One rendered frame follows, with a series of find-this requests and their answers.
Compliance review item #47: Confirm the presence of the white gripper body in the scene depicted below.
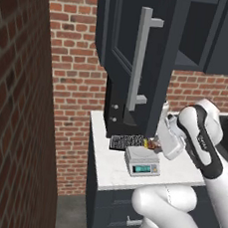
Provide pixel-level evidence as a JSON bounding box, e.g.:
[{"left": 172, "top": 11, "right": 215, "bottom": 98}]
[{"left": 152, "top": 120, "right": 189, "bottom": 163}]

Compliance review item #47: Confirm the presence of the yellow brown bar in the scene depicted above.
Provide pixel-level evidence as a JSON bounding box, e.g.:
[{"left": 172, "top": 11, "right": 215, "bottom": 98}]
[{"left": 142, "top": 137, "right": 159, "bottom": 151}]

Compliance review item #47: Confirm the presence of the grey drawer handle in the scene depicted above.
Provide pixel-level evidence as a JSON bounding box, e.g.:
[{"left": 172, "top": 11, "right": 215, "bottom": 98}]
[{"left": 125, "top": 215, "right": 144, "bottom": 228}]

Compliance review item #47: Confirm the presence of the dark wall cabinet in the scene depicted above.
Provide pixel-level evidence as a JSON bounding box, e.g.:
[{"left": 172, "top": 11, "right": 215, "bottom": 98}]
[{"left": 89, "top": 0, "right": 228, "bottom": 80}]

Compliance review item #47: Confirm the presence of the black grid drip tray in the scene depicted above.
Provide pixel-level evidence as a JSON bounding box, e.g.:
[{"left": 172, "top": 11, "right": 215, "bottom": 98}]
[{"left": 108, "top": 130, "right": 147, "bottom": 154}]

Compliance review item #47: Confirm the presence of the grey bar door handle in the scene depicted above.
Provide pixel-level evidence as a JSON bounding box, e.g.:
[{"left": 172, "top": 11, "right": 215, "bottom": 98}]
[{"left": 124, "top": 5, "right": 166, "bottom": 115}]

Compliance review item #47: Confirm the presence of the black coffee machine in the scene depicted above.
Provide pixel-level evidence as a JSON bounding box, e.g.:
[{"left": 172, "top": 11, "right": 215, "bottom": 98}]
[{"left": 100, "top": 74, "right": 155, "bottom": 143}]

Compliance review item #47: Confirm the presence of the grey digital scale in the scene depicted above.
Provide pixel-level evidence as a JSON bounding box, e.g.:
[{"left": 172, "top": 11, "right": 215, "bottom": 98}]
[{"left": 121, "top": 143, "right": 164, "bottom": 181}]

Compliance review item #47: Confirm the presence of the dark base cabinet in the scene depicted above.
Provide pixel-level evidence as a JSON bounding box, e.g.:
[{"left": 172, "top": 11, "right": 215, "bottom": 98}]
[{"left": 78, "top": 119, "right": 228, "bottom": 228}]

